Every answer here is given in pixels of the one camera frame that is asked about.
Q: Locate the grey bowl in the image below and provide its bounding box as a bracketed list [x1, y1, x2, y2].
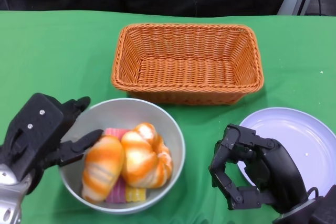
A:
[58, 98, 186, 215]

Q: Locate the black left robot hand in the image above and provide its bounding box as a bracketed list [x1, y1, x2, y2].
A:
[26, 96, 104, 196]

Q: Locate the pink striped cake slice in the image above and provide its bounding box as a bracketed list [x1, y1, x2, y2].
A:
[104, 178, 127, 204]

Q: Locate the lavender plate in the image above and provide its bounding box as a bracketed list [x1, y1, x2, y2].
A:
[237, 106, 336, 200]

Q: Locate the orange wicker basket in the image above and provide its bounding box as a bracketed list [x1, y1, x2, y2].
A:
[110, 23, 265, 106]

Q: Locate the green tablecloth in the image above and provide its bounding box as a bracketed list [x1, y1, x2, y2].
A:
[0, 10, 336, 224]

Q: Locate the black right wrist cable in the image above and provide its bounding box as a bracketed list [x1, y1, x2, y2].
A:
[307, 186, 320, 200]

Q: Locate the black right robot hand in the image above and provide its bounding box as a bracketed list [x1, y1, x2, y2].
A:
[209, 123, 308, 214]

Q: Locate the orange striped ring bread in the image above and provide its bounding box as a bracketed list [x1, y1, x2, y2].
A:
[81, 134, 125, 204]
[120, 122, 174, 189]

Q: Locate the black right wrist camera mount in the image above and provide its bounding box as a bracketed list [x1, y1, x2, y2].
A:
[309, 185, 336, 224]

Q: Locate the salmon pink cake slice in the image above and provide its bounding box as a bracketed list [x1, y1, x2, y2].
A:
[104, 127, 132, 141]

